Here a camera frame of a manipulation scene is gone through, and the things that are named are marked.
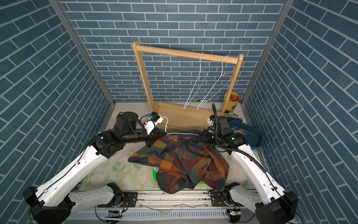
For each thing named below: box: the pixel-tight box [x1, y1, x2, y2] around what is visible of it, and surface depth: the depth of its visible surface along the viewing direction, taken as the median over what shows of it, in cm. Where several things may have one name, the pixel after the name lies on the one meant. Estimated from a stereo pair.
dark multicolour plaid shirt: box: [128, 129, 230, 195], surface depth 70 cm
